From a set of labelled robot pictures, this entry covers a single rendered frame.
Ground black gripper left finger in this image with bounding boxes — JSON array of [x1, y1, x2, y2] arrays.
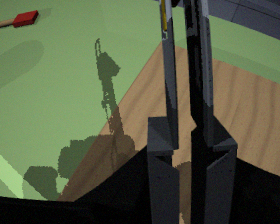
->
[[0, 145, 152, 224]]

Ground light brown wooden board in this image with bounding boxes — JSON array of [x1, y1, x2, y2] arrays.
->
[[56, 41, 280, 224]]

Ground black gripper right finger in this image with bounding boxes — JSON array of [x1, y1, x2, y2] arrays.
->
[[229, 157, 280, 224]]

